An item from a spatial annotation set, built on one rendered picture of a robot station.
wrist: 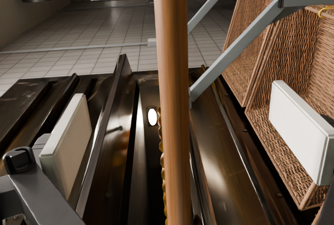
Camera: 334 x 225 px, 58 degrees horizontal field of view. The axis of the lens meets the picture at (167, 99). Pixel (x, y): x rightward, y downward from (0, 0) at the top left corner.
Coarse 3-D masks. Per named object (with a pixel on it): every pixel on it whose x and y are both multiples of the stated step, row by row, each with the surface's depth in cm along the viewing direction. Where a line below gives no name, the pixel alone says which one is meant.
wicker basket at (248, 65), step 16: (240, 0) 167; (256, 0) 167; (272, 0) 158; (240, 16) 171; (256, 16) 171; (304, 16) 119; (240, 32) 174; (272, 32) 121; (224, 48) 178; (256, 48) 179; (240, 64) 175; (256, 64) 126; (240, 80) 157; (240, 96) 142
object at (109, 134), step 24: (120, 72) 150; (120, 96) 136; (120, 120) 124; (96, 144) 95; (120, 144) 115; (96, 168) 84; (120, 168) 107; (96, 192) 80; (120, 192) 99; (96, 216) 76
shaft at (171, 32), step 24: (168, 0) 26; (168, 24) 27; (168, 48) 28; (168, 72) 29; (168, 96) 30; (168, 120) 31; (168, 144) 32; (168, 168) 34; (168, 192) 36; (168, 216) 37
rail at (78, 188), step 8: (120, 56) 176; (112, 80) 143; (104, 104) 120; (104, 112) 114; (96, 128) 104; (96, 136) 99; (88, 152) 91; (88, 160) 88; (80, 176) 82; (80, 184) 79; (80, 192) 76; (72, 200) 74
